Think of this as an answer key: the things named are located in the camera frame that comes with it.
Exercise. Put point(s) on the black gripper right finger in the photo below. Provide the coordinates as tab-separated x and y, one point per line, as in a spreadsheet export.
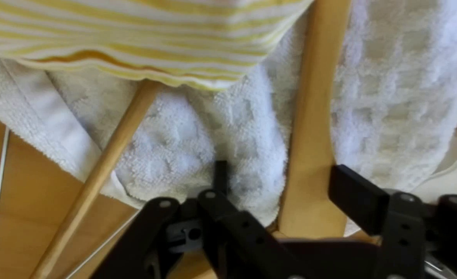
423	237

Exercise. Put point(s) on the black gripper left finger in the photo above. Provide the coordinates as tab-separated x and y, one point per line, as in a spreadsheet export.
186	242

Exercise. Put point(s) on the white terry towel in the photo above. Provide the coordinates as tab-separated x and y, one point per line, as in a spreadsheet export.
227	133

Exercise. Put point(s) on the yellow striped cloth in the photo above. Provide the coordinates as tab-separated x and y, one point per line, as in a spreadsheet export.
134	36

